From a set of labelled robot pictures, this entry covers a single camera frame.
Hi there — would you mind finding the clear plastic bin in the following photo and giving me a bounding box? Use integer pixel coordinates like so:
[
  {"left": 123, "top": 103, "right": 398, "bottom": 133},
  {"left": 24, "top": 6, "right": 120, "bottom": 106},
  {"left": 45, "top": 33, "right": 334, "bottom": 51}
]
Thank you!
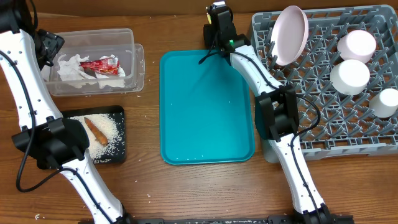
[{"left": 42, "top": 28, "right": 145, "bottom": 96}]

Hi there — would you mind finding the yellow plastic spoon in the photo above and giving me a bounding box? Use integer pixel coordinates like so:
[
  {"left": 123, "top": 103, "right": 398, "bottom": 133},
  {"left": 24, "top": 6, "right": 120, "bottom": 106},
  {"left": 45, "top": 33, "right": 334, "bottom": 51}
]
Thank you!
[{"left": 206, "top": 13, "right": 211, "bottom": 24}]

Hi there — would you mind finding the pile of white rice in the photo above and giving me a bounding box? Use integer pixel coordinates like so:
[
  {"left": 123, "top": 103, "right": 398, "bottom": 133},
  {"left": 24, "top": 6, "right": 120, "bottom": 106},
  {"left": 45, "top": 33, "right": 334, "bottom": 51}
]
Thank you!
[{"left": 70, "top": 113, "right": 125, "bottom": 164}]

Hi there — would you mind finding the large white plate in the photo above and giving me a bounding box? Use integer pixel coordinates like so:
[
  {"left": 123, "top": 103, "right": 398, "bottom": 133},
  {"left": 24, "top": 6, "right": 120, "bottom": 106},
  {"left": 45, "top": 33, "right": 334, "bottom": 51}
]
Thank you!
[{"left": 271, "top": 6, "right": 309, "bottom": 66}]

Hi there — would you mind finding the cream bowl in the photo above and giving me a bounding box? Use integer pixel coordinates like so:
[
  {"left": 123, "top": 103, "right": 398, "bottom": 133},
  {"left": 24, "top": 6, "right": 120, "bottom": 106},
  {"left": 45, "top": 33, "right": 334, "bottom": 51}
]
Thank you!
[{"left": 330, "top": 59, "right": 370, "bottom": 95}]

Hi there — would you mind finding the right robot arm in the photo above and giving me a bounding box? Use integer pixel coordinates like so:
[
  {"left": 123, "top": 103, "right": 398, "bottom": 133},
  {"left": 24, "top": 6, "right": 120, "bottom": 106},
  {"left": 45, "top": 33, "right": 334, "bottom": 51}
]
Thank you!
[{"left": 203, "top": 1, "right": 333, "bottom": 223}]

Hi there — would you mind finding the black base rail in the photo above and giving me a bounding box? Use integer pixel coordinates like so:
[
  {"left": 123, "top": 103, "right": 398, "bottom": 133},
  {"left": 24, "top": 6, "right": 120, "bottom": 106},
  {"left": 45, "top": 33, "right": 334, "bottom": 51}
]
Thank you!
[{"left": 130, "top": 214, "right": 355, "bottom": 224}]

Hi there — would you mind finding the white paper napkin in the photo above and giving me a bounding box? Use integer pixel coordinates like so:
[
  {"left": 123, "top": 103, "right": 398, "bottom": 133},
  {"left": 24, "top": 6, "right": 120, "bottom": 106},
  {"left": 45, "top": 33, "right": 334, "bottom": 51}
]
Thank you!
[{"left": 57, "top": 54, "right": 95, "bottom": 81}]

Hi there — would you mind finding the black tray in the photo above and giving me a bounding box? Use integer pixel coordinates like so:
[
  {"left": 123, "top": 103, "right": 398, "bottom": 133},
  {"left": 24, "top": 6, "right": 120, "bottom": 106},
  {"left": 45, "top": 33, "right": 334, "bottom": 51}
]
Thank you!
[{"left": 62, "top": 105, "right": 126, "bottom": 164}]

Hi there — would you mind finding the red snack wrapper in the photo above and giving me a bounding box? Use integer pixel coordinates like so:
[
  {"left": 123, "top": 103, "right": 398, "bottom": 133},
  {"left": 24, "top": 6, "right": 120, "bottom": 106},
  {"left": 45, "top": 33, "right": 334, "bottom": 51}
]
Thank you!
[{"left": 80, "top": 58, "right": 120, "bottom": 75}]

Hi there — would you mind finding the cream cup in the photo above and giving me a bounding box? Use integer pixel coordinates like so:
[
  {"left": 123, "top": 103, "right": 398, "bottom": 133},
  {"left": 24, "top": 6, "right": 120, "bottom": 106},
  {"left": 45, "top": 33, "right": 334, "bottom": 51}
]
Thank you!
[{"left": 369, "top": 88, "right": 397, "bottom": 118}]

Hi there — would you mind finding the teal serving tray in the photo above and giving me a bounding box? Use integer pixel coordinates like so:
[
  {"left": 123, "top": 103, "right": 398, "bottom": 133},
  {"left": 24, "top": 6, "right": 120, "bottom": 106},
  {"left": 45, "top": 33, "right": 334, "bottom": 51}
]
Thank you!
[{"left": 159, "top": 50, "right": 255, "bottom": 166}]

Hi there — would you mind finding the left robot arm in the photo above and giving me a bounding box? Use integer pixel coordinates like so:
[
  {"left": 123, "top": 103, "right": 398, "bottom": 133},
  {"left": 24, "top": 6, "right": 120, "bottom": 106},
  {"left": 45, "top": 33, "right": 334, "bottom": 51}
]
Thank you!
[{"left": 1, "top": 0, "right": 134, "bottom": 223}]

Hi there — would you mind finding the pink white bowl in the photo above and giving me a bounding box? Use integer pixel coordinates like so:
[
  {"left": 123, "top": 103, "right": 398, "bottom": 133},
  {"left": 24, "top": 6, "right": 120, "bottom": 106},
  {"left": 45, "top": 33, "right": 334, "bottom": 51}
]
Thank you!
[{"left": 337, "top": 30, "right": 376, "bottom": 63}]

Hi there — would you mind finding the grey dishwasher rack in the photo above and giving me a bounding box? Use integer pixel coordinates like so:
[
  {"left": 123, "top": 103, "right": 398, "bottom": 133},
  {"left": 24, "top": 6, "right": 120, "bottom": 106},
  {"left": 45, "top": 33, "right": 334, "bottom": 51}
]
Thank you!
[{"left": 251, "top": 5, "right": 397, "bottom": 160}]

